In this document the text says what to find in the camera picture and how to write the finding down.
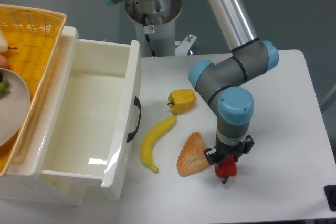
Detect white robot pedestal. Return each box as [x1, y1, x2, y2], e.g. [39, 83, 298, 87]
[125, 0, 182, 57]

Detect red bell pepper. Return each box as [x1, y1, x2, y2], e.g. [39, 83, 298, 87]
[215, 155, 237, 184]

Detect triangular puff pastry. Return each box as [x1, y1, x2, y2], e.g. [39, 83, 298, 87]
[176, 132, 210, 177]

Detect white mounting bracket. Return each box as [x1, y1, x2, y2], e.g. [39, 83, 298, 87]
[175, 34, 197, 56]

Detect black object at table edge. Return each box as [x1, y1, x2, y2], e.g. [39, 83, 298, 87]
[324, 185, 336, 212]

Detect yellow woven basket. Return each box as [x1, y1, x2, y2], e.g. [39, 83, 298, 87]
[1, 4, 67, 176]

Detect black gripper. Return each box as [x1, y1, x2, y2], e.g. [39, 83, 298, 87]
[203, 135, 255, 167]

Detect green grapes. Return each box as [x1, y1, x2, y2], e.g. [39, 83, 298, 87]
[0, 77, 11, 95]

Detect yellow banana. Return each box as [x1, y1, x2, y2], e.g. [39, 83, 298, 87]
[140, 116, 177, 174]

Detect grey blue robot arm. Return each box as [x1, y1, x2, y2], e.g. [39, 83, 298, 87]
[105, 0, 279, 166]

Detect yellow bell pepper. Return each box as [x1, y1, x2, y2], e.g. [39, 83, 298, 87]
[167, 89, 196, 115]

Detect black drawer handle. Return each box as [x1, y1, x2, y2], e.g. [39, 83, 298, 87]
[127, 96, 142, 143]

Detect orange peach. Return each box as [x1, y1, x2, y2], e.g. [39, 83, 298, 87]
[0, 55, 9, 69]

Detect grey plate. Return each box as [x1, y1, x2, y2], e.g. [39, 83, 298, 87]
[1, 68, 30, 145]

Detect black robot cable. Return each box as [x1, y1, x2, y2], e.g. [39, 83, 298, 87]
[142, 13, 158, 57]

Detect white pear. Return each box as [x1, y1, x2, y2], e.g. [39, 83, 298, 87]
[0, 31, 17, 54]

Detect white plastic drawer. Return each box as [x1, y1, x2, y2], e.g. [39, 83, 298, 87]
[42, 39, 141, 200]

